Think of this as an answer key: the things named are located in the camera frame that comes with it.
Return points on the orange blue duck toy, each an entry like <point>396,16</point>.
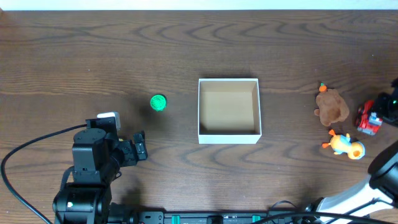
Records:
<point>341,144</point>

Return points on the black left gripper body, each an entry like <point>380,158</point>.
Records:
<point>134,149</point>

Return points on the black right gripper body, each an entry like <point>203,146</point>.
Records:
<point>389,106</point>

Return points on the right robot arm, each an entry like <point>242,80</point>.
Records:
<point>378,191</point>

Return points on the red toy fire truck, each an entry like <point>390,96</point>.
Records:
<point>367,120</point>

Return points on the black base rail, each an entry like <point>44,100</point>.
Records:
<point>199,217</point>

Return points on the brown plush toy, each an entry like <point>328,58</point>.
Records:
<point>331,107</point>

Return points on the white cardboard box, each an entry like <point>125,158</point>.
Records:
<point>229,111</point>

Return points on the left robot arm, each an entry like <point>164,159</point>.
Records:
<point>98,156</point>

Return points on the green round gear toy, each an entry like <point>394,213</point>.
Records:
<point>158,102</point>

